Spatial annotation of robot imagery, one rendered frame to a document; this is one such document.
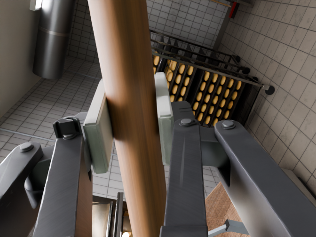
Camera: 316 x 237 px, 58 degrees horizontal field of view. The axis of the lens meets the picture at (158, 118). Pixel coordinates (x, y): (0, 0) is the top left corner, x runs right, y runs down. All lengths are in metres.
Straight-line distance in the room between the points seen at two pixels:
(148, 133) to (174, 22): 5.07
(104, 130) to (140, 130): 0.02
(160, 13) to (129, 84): 5.04
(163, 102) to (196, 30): 5.16
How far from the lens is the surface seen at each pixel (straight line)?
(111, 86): 0.16
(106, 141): 0.16
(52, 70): 3.32
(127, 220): 2.35
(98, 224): 2.09
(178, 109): 0.16
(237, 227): 1.57
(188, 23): 5.27
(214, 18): 5.35
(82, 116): 0.17
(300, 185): 2.44
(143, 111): 0.16
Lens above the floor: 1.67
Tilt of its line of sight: 10 degrees down
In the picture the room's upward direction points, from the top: 76 degrees counter-clockwise
